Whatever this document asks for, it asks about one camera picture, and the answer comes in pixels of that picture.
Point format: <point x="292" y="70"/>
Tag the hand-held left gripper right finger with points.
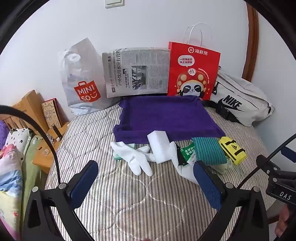
<point x="207" y="185"/>

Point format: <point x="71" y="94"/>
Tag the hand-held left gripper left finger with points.
<point x="84" y="180"/>

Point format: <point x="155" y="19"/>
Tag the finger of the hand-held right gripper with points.
<point x="270" y="165"/>
<point x="290" y="152"/>

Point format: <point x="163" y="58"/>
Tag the white socks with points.
<point x="185" y="172"/>

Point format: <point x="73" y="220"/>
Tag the teal striped cloth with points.
<point x="208" y="150"/>

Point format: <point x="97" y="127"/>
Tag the green printed packet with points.
<point x="187" y="155"/>

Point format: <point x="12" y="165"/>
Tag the yellow cloth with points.
<point x="232" y="150"/>

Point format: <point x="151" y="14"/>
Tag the white cotton glove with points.
<point x="134" y="162"/>

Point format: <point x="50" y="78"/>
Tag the white foam sponge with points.
<point x="158" y="140"/>

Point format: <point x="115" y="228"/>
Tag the purple fleece blanket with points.
<point x="161" y="115"/>

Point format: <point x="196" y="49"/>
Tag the person's right hand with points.
<point x="285" y="222"/>

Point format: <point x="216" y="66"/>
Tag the wooden bedside table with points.
<point x="45" y="162"/>

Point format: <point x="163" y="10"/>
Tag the clear plastic item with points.
<point x="42" y="149"/>

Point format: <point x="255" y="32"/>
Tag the small black stand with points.
<point x="57" y="133"/>

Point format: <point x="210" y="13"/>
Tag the light green blanket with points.
<point x="30" y="171"/>

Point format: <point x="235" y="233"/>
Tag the white waist bag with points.
<point x="242" y="102"/>

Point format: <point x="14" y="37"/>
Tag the colourful printed blanket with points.
<point x="10" y="180"/>

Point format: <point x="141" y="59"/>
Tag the brown patterned notebook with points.
<point x="52" y="113"/>

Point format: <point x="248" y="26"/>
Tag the white floral pillow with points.
<point x="17" y="143"/>

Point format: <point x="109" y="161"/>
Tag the purple plush cushion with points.
<point x="4" y="133"/>

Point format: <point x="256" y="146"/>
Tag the wooden headboard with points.
<point x="27" y="104"/>

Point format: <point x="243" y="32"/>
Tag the white plastic shopping bag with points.
<point x="81" y="76"/>

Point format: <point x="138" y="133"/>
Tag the red paper carrier bag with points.
<point x="192" y="69"/>

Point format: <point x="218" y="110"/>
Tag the folded newspaper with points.
<point x="138" y="71"/>

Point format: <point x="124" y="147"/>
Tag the wooden door frame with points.
<point x="252" y="46"/>

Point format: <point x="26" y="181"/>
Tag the white wall switch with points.
<point x="115" y="3"/>

